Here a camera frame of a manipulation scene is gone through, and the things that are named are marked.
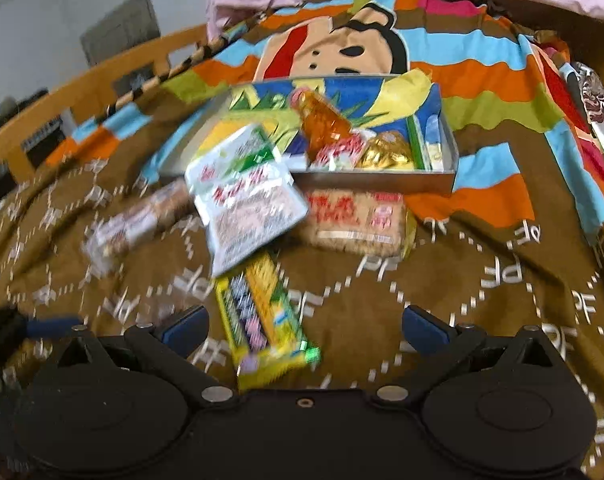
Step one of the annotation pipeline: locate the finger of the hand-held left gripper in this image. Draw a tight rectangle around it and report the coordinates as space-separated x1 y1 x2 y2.
24 315 84 337

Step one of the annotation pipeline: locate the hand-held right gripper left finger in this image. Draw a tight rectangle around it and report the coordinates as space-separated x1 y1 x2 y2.
47 305 238 408

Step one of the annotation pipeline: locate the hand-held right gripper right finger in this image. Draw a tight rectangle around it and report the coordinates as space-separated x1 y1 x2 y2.
373 305 567 407

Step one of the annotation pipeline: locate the yellow green snack packet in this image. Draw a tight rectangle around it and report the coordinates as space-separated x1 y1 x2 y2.
215 251 322 395

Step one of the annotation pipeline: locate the clear pastry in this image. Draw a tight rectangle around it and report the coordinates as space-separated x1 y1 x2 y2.
81 179 199 277

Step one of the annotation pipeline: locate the red white cracker packet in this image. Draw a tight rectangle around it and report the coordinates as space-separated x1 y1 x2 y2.
296 187 414 262

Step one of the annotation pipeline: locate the white green snack packet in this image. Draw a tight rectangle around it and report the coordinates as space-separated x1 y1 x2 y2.
184 124 311 278

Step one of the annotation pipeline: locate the metal tin with cartoon lining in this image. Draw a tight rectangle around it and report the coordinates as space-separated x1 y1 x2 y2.
158 73 459 197

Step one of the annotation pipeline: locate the gold foil packet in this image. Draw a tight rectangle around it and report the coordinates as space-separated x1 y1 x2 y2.
356 131 416 172

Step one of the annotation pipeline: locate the green sausage stick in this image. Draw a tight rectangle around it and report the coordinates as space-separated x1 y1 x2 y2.
411 115 432 171

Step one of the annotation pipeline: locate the blue white long packet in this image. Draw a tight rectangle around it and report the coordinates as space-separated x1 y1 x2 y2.
424 111 447 171

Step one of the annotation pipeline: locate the small white pink packet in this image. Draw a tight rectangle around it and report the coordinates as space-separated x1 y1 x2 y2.
309 135 374 172

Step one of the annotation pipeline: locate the orange red clear packet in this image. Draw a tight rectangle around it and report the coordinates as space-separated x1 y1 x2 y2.
291 87 354 162

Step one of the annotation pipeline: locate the brown striped cartoon blanket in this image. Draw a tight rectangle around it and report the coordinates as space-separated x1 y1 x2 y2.
0 0 604 480

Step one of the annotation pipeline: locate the black plastic crate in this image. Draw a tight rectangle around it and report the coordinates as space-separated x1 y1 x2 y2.
19 89 67 167

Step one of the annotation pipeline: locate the brown black striped cloth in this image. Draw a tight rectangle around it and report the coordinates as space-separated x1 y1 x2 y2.
106 9 262 112

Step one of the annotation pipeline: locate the white floral quilt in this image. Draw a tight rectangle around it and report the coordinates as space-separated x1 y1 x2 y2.
576 62 604 177

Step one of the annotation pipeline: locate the grey door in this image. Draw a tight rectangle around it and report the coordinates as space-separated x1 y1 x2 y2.
80 0 161 67

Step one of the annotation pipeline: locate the wooden bed rail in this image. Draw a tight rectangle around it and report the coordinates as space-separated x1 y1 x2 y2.
0 23 211 182

